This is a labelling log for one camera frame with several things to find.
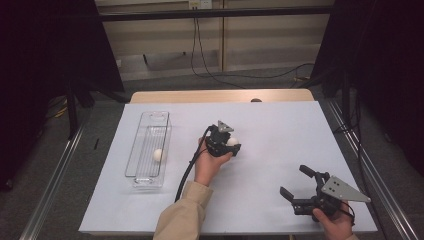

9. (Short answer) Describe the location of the black cable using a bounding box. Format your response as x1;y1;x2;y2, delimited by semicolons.
190;17;247;90
195;17;316;80

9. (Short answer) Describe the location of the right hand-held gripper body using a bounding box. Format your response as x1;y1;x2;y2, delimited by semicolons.
291;170;372;223

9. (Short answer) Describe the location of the aluminium rail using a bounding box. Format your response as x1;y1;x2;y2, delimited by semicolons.
326;99;419;240
19;109;91;240

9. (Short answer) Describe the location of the black stand pole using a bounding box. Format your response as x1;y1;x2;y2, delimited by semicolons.
65;79;80;140
341;73;353;128

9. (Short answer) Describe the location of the person's right hand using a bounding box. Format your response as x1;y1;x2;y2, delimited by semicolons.
312;203;356;240

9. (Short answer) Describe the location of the wooden table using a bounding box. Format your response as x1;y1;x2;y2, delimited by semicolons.
129;88;315;104

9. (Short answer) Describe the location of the right hand-held gripper cable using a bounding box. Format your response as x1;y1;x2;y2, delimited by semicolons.
339;200;356;226

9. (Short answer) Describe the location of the yellow cable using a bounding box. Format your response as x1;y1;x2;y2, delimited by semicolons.
46;96;69;119

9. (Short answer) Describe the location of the left hand-held gripper cable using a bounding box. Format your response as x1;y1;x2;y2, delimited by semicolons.
174;124;214;203

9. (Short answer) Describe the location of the hand-held gripper cable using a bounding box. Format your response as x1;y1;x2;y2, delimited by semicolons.
339;200;356;226
174;124;214;203

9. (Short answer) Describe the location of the black horizontal bar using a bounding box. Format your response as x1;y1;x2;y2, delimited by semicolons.
98;5;334;23

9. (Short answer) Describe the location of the black curtain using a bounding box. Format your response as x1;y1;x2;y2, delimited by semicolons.
0;0;126;193
311;0;424;178

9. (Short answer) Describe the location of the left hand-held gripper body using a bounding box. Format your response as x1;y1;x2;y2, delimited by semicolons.
204;120;235;158

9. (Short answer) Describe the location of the person's left hand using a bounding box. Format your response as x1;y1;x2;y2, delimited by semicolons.
194;138;234;187

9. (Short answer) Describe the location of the clear plastic container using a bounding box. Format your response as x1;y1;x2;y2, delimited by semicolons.
124;110;173;188

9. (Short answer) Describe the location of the white board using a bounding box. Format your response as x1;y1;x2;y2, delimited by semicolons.
78;101;378;234

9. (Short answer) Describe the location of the white wall socket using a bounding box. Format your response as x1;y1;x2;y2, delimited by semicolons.
188;0;213;10

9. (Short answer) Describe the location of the white egg with red mark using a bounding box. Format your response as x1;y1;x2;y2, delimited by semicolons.
152;148;167;163

